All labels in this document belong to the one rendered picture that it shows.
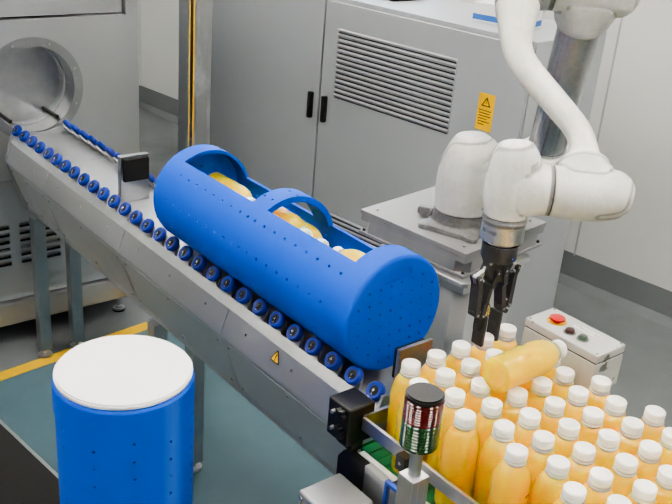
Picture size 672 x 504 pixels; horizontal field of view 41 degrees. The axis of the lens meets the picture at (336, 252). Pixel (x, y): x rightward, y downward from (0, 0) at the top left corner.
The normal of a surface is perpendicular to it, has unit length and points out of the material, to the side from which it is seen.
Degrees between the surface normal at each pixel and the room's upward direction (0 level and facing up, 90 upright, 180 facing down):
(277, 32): 90
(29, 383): 0
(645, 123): 90
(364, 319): 90
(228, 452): 0
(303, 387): 70
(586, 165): 31
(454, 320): 90
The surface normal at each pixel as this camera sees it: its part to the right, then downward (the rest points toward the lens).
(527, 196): -0.01, 0.39
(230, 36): -0.70, 0.24
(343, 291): -0.63, -0.29
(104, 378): 0.07, -0.91
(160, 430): 0.64, 0.36
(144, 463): 0.46, 0.40
